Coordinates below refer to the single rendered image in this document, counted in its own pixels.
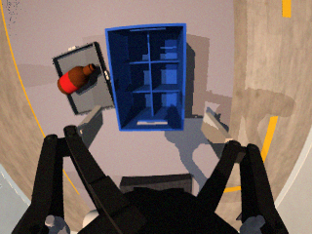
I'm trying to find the brown bottle with red label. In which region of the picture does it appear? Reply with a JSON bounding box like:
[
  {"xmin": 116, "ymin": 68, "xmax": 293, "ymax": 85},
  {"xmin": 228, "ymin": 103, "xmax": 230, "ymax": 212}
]
[{"xmin": 58, "ymin": 63, "xmax": 97, "ymax": 96}]

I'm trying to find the blue divided crate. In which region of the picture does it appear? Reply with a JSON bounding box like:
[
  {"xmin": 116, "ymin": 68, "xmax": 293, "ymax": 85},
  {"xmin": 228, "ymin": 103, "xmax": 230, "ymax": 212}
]
[{"xmin": 104, "ymin": 23, "xmax": 186, "ymax": 132}]

